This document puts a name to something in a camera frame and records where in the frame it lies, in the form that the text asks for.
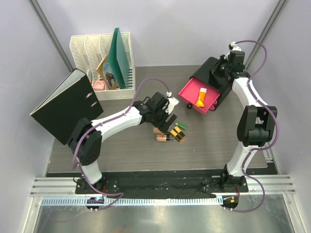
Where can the gold lipstick case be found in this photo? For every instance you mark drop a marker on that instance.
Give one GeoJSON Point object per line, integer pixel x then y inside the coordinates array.
{"type": "Point", "coordinates": [175, 134]}
{"type": "Point", "coordinates": [182, 135]}

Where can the black ring binder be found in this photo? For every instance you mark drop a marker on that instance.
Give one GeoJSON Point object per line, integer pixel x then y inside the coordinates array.
{"type": "Point", "coordinates": [73, 99]}

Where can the beige foundation bottle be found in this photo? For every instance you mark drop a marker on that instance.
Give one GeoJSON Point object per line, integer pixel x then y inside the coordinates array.
{"type": "Point", "coordinates": [164, 138]}
{"type": "Point", "coordinates": [159, 132]}

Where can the white slotted cable duct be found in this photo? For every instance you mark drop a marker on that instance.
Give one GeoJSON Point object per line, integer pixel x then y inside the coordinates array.
{"type": "Point", "coordinates": [90, 201]}

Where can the pink top drawer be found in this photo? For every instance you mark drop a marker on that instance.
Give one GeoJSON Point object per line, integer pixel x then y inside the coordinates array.
{"type": "Point", "coordinates": [190, 92]}

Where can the green plastic folder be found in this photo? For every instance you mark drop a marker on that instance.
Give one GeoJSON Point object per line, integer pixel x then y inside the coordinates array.
{"type": "Point", "coordinates": [118, 59]}

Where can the pink sticky note pad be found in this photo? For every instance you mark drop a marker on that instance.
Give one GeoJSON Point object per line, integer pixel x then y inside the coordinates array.
{"type": "Point", "coordinates": [99, 85]}

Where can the green lip balm tube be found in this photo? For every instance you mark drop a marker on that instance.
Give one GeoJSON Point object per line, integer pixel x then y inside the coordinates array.
{"type": "Point", "coordinates": [182, 126]}

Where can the colourful picture booklet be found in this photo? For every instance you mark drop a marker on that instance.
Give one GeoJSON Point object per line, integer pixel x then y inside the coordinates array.
{"type": "Point", "coordinates": [106, 74]}

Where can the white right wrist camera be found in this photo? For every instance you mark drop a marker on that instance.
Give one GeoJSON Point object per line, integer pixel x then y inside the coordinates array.
{"type": "Point", "coordinates": [234, 47]}

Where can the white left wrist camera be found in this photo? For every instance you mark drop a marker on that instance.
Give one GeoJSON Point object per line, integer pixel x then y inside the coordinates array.
{"type": "Point", "coordinates": [172, 102]}

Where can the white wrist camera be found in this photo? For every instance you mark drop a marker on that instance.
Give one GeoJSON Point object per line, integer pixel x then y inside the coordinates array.
{"type": "Point", "coordinates": [234, 47]}
{"type": "Point", "coordinates": [172, 102]}

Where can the gold lipstick case right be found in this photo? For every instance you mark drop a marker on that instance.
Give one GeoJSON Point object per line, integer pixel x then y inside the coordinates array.
{"type": "Point", "coordinates": [182, 135]}

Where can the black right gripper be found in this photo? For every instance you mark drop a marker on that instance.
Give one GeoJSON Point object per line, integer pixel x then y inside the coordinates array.
{"type": "Point", "coordinates": [222, 60]}

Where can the pink drawer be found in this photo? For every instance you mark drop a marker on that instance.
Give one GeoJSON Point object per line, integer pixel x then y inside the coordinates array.
{"type": "Point", "coordinates": [190, 92]}
{"type": "Point", "coordinates": [213, 107]}

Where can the aluminium rail frame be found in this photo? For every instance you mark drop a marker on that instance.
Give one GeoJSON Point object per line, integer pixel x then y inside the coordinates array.
{"type": "Point", "coordinates": [270, 206]}

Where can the gold lipstick case left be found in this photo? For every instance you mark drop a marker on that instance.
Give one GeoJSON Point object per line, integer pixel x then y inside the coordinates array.
{"type": "Point", "coordinates": [175, 134]}

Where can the pink middle drawer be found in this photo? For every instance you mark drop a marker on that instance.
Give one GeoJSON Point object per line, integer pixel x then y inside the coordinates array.
{"type": "Point", "coordinates": [213, 107]}

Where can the white magazine file rack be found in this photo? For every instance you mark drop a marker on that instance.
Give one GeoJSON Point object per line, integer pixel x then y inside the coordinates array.
{"type": "Point", "coordinates": [90, 50]}

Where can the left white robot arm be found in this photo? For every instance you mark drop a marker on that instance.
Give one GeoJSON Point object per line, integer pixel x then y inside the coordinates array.
{"type": "Point", "coordinates": [86, 139]}

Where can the black drawer organizer box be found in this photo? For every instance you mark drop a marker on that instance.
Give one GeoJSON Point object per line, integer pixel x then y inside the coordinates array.
{"type": "Point", "coordinates": [209, 73]}

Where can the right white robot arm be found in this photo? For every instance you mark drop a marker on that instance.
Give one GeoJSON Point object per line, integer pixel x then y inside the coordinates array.
{"type": "Point", "coordinates": [256, 126]}

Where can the orange cream tube white cap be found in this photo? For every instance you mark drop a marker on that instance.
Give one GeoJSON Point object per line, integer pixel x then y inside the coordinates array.
{"type": "Point", "coordinates": [201, 97]}

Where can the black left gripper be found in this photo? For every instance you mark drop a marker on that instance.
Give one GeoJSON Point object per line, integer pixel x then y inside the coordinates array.
{"type": "Point", "coordinates": [163, 125]}

